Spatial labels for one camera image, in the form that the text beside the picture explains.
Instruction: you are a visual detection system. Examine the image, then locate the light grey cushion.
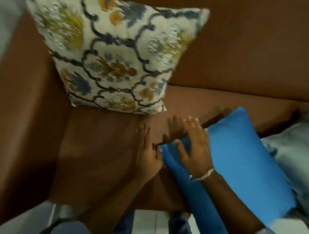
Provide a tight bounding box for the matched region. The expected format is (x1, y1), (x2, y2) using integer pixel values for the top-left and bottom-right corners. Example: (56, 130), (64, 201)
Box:
(261, 116), (309, 220)

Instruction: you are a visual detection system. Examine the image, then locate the person's right forearm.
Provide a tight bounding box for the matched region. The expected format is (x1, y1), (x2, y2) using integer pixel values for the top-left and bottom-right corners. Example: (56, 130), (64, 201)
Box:
(193, 171), (265, 234)

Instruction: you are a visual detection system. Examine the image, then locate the brown sofa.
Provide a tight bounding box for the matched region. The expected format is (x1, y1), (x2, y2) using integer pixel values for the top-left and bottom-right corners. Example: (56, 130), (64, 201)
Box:
(0, 0), (309, 227)

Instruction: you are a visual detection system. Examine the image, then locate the floral patterned white cushion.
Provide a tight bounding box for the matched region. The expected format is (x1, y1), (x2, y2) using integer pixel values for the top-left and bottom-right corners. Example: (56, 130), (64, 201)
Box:
(25, 0), (210, 115)

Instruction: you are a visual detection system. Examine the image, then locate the silver bracelet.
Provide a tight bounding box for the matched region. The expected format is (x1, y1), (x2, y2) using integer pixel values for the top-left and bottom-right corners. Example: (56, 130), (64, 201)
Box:
(189, 168), (216, 182)

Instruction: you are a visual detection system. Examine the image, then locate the blue cushion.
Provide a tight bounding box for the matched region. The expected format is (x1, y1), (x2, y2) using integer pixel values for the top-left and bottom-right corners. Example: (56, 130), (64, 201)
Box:
(158, 107), (297, 234)

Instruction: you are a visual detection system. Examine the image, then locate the person's left forearm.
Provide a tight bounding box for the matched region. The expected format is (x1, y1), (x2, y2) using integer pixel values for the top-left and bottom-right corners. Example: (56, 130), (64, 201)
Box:
(81, 175), (161, 234)

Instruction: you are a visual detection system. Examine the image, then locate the person's left hand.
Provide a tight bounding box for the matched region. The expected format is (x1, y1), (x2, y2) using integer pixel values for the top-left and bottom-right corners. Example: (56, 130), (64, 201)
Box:
(132, 123), (164, 182)

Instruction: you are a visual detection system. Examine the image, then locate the person's right hand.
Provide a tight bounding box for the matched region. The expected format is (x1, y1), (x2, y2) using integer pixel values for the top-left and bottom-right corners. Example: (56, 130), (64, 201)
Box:
(174, 117), (215, 178)

